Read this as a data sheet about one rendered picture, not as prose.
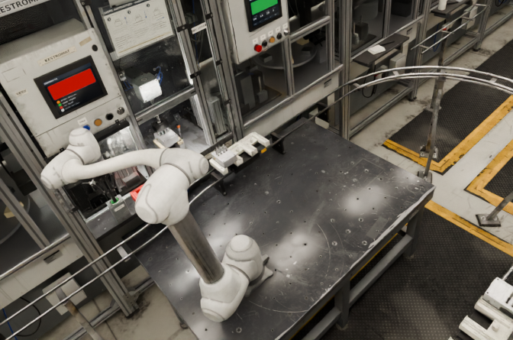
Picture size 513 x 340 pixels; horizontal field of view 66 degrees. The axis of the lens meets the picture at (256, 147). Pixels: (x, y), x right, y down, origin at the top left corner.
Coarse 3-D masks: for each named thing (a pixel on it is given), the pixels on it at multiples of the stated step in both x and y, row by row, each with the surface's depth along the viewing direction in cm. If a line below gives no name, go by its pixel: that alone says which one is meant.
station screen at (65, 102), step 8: (88, 64) 172; (72, 72) 169; (80, 72) 171; (48, 80) 164; (56, 80) 166; (96, 80) 177; (80, 88) 174; (88, 88) 176; (96, 88) 179; (64, 96) 171; (72, 96) 173; (80, 96) 175; (88, 96) 178; (96, 96) 180; (56, 104) 170; (64, 104) 172; (72, 104) 174; (80, 104) 177
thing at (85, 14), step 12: (84, 12) 165; (180, 12) 193; (84, 24) 170; (96, 24) 170; (180, 24) 196; (108, 60) 180; (192, 60) 210; (192, 72) 213; (120, 84) 189; (204, 96) 225; (132, 120) 201; (204, 120) 233; (132, 132) 205; (204, 132) 242; (144, 144) 213
